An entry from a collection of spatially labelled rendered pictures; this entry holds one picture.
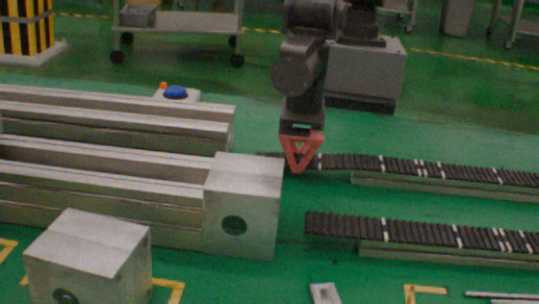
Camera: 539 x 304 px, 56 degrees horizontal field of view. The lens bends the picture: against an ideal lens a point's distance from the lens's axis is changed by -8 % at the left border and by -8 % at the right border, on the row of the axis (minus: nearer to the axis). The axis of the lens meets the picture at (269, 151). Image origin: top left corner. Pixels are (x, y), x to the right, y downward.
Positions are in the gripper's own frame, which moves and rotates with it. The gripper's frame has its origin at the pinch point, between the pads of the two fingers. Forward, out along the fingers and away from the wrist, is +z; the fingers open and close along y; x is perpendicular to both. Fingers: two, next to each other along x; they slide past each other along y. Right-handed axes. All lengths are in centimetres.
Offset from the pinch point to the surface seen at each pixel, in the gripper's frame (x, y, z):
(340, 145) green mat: 7.5, -12.1, 2.4
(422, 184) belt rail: 20.5, 1.1, 1.4
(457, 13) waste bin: 151, -469, 59
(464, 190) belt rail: 27.7, 1.6, 1.5
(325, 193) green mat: 4.7, 5.6, 2.3
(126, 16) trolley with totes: -122, -273, 47
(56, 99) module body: -41.8, -2.2, -5.6
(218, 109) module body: -13.6, -2.7, -6.3
